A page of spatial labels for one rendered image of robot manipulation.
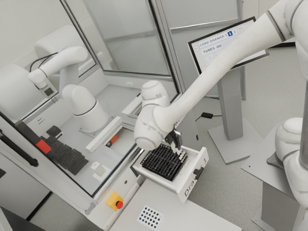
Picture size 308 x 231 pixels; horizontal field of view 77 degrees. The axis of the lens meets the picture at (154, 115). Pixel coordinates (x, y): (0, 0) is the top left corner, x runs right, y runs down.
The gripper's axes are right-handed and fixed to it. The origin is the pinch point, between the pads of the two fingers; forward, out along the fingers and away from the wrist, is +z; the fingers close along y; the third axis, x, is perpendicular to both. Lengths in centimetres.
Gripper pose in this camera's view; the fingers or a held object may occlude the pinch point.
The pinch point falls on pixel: (176, 148)
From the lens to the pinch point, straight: 104.7
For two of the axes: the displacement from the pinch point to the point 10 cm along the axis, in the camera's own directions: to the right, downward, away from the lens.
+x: -5.7, 6.7, -4.8
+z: 3.2, 7.2, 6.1
